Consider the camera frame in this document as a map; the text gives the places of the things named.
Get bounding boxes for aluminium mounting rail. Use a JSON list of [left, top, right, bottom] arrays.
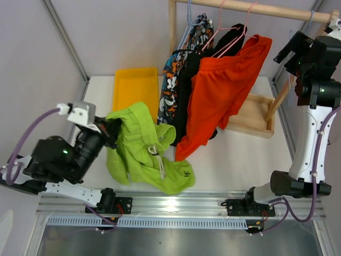
[[36, 189, 327, 221]]

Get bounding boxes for wooden clothes rack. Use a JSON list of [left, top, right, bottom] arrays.
[[168, 0, 340, 139]]

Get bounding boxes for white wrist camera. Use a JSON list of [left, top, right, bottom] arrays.
[[67, 101, 99, 131], [324, 18, 341, 40]]

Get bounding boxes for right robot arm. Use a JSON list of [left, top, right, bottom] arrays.
[[243, 28, 340, 215]]

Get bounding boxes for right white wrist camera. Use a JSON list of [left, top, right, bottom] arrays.
[[324, 18, 341, 40]]

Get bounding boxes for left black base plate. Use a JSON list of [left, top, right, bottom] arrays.
[[91, 197, 133, 214]]

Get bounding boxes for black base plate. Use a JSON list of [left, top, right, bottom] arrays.
[[91, 197, 133, 214], [220, 199, 275, 217]]

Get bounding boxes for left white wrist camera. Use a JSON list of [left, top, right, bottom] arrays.
[[67, 101, 99, 131]]

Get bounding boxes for blue patterned shorts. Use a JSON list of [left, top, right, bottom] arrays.
[[157, 49, 192, 124]]

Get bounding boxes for black shorts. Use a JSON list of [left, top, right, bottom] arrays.
[[172, 23, 247, 147]]

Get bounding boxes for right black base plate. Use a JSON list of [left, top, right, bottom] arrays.
[[220, 199, 275, 217]]

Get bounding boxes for orange patterned camo shorts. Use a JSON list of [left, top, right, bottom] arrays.
[[181, 13, 214, 52]]

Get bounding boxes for yellow plastic tray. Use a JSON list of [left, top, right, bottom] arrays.
[[112, 67, 159, 122]]

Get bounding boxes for green shorts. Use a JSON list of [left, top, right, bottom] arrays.
[[106, 102, 196, 195]]

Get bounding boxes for slotted cable duct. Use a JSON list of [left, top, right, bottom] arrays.
[[47, 215, 263, 230]]

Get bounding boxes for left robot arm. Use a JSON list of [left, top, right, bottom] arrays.
[[1, 117, 122, 214]]

